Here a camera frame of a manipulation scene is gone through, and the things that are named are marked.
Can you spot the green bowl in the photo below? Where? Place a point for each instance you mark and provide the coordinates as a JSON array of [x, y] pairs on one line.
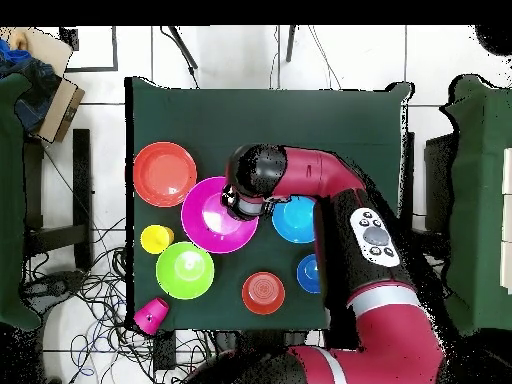
[[184, 272]]

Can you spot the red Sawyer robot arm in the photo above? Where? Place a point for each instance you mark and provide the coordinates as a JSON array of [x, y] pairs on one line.
[[312, 172]]

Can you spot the light blue bowl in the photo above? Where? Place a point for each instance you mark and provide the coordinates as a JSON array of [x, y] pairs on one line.
[[294, 222]]

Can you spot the large pink bowl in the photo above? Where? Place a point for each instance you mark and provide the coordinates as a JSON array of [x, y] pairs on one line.
[[208, 236]]

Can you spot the small orange bowl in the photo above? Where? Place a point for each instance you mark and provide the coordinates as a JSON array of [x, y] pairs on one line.
[[264, 292]]

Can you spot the small dark blue bowl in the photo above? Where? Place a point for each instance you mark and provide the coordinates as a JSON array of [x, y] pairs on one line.
[[308, 274]]

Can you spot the dark green table cloth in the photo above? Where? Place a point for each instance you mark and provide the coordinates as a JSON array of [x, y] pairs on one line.
[[260, 120]]

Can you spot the large shallow orange bowl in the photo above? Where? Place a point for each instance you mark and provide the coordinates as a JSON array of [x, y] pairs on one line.
[[164, 174]]

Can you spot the yellow cup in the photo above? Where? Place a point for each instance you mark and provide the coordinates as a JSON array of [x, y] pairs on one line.
[[155, 239]]

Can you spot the pink cup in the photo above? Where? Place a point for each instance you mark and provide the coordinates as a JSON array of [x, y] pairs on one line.
[[152, 314]]

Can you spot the black box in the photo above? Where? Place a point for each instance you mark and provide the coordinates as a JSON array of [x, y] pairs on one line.
[[440, 180]]

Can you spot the green cloth covered table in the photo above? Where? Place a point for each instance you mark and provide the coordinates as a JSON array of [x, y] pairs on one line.
[[466, 200], [10, 200]]

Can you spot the white boxes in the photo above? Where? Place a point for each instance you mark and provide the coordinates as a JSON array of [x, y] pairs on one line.
[[508, 220]]

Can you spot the beige board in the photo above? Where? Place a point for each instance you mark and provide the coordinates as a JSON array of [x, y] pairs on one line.
[[46, 48]]

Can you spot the black stool frame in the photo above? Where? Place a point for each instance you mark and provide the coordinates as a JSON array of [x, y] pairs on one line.
[[82, 180]]

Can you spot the black camera tripod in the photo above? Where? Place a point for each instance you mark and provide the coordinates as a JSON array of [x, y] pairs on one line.
[[184, 50]]

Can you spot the black pedestal leg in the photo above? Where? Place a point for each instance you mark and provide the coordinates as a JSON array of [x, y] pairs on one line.
[[56, 284]]

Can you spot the black floor frame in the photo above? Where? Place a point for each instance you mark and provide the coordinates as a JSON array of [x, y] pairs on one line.
[[92, 70]]

